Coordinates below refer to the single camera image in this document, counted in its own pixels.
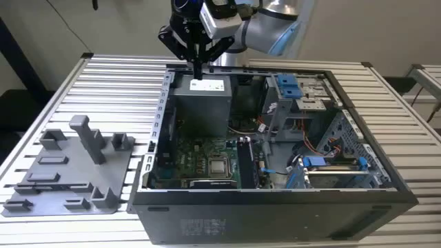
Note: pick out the grey metal drive cage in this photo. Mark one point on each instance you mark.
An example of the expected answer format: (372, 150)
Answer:
(285, 108)

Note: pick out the black hanging rod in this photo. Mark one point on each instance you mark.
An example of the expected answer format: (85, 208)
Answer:
(95, 4)

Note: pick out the blue drive carrier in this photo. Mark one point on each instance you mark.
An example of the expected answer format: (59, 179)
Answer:
(289, 86)

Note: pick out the blue disk carrier with disk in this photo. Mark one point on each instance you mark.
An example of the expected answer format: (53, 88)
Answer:
(314, 162)

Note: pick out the grey power supply unit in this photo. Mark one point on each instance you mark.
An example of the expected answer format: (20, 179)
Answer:
(200, 113)

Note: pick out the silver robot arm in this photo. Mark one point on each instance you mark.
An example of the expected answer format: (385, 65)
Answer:
(272, 25)

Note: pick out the black graphics card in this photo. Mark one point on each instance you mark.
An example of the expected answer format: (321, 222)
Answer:
(213, 184)

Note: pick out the silver CPU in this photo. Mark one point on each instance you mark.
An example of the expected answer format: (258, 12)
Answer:
(218, 168)

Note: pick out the black bulky object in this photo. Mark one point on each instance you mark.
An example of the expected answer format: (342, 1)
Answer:
(20, 111)

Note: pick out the black box behind table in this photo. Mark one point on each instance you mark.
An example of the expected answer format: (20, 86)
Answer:
(400, 84)

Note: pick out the black slanted post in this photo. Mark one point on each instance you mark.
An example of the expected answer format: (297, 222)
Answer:
(20, 64)

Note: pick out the perforated grey metal cage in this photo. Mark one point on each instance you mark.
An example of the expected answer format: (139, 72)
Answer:
(348, 129)

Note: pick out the black PC case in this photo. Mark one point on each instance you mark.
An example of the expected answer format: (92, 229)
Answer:
(241, 219)

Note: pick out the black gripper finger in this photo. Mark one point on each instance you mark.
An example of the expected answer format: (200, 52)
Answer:
(173, 41)
(218, 50)

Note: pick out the aluminium frame table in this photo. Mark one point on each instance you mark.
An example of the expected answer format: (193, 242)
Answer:
(426, 75)

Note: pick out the green motherboard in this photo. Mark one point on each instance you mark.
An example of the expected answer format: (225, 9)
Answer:
(192, 160)

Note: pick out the grey parts rack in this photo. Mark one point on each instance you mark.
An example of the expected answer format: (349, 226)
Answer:
(85, 180)

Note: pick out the black RAM slot bank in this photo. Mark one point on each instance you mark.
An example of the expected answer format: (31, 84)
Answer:
(249, 178)

